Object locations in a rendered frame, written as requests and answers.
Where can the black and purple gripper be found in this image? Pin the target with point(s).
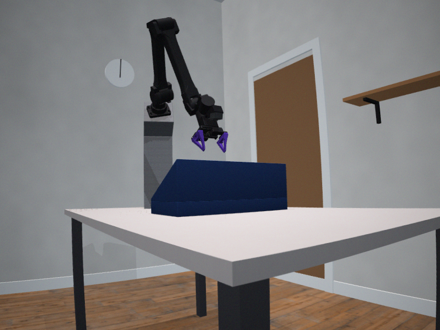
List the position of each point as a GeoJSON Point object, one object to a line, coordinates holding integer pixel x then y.
{"type": "Point", "coordinates": [206, 132]}

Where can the dark blue switch console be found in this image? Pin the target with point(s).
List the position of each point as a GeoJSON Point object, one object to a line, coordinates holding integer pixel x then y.
{"type": "Point", "coordinates": [205, 187]}

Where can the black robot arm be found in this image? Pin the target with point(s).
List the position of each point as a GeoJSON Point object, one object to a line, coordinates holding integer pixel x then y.
{"type": "Point", "coordinates": [163, 35]}

